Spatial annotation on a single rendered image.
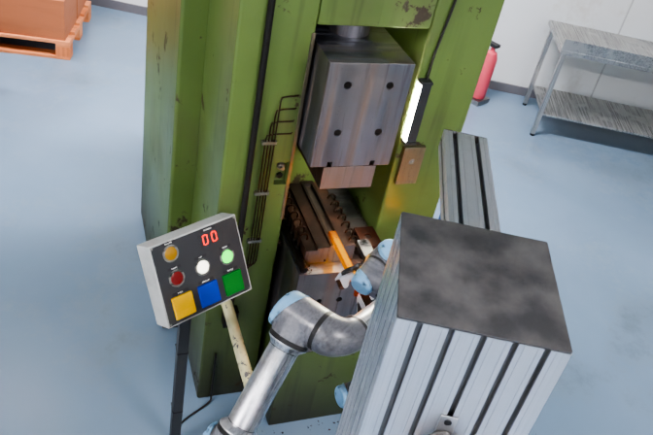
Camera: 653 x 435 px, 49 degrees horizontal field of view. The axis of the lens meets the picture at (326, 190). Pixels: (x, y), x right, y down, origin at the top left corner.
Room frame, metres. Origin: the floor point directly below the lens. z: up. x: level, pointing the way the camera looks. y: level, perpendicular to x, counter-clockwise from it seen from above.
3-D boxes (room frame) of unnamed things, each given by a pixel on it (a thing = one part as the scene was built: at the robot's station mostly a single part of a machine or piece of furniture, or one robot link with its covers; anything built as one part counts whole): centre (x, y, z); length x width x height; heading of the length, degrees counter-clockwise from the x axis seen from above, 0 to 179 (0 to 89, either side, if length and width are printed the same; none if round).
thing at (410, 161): (2.36, -0.29, 1.27); 0.09 x 0.02 x 0.17; 115
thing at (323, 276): (2.33, -0.02, 0.69); 0.56 x 0.38 x 0.45; 25
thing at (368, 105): (2.32, -0.01, 1.56); 0.42 x 0.39 x 0.40; 25
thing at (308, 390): (2.33, -0.02, 0.23); 0.56 x 0.38 x 0.47; 25
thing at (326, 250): (2.30, 0.02, 0.96); 0.42 x 0.20 x 0.09; 25
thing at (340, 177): (2.30, 0.02, 1.32); 0.42 x 0.20 x 0.10; 25
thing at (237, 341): (1.88, 0.21, 0.62); 0.44 x 0.05 x 0.05; 25
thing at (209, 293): (1.72, 0.31, 1.01); 0.07 x 0.05 x 0.07; 140
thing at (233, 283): (1.79, 0.25, 1.01); 0.07 x 0.05 x 0.07; 140
